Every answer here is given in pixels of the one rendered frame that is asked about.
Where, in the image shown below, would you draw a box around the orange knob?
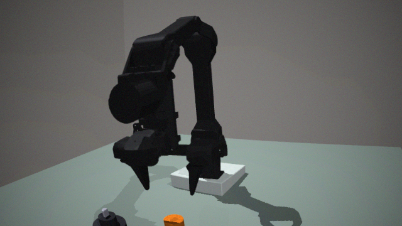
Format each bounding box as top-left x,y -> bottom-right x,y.
163,214 -> 184,226

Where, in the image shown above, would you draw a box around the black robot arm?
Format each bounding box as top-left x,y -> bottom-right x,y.
108,16 -> 227,179

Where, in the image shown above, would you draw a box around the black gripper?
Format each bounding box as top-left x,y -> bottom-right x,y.
113,108 -> 220,196

